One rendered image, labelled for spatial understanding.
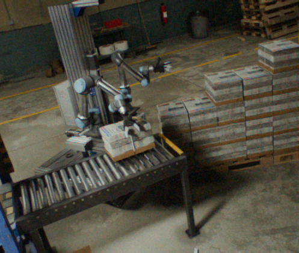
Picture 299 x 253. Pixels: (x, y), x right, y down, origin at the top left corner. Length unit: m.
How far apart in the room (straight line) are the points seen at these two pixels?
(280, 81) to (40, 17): 7.11
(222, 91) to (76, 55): 1.49
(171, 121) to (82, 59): 1.08
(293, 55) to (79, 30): 2.07
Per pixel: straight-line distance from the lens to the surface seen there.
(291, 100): 3.78
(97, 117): 3.32
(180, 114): 3.43
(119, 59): 3.57
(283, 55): 3.58
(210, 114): 3.51
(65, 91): 3.64
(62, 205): 2.55
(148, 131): 2.80
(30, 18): 9.51
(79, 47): 3.40
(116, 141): 2.73
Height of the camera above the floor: 2.23
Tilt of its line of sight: 25 degrees down
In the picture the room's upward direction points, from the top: 10 degrees counter-clockwise
